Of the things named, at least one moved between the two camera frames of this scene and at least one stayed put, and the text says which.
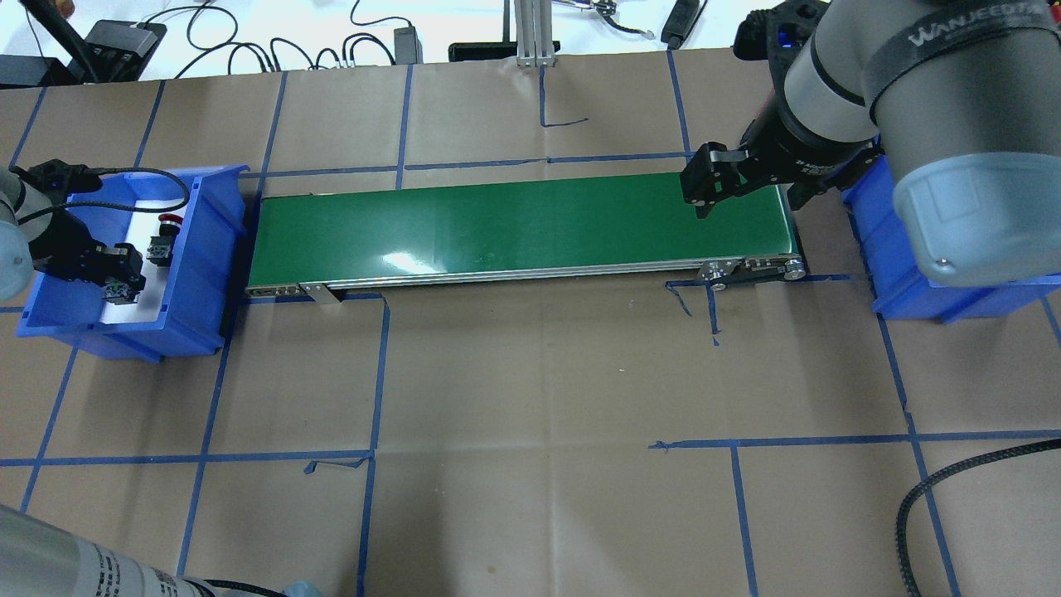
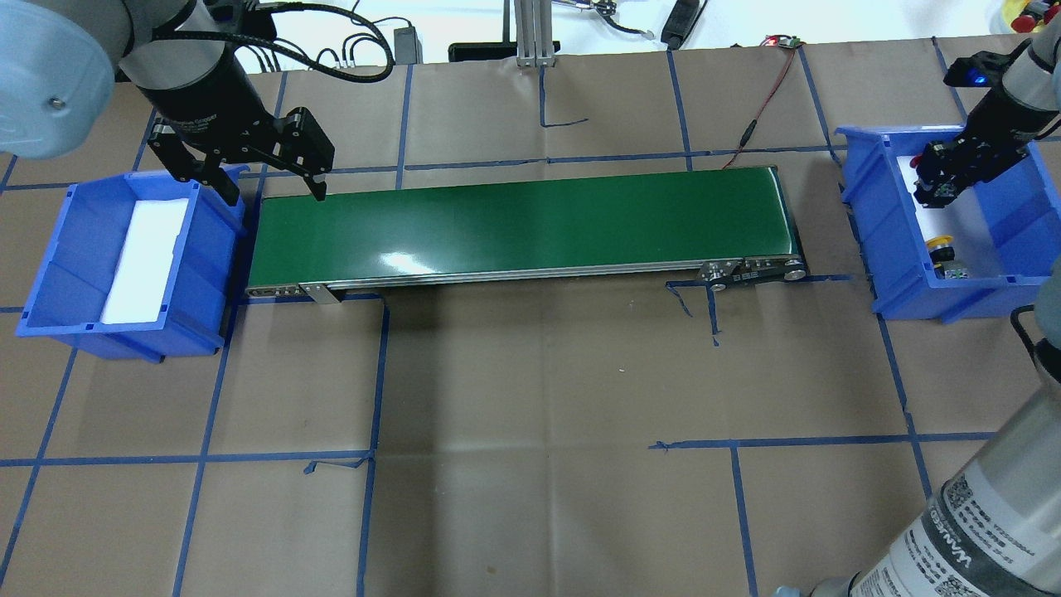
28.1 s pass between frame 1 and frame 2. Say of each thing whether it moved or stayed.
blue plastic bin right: stayed
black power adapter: stayed
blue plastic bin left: stayed
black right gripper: moved
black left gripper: moved
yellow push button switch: moved
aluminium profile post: stayed
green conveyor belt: stayed
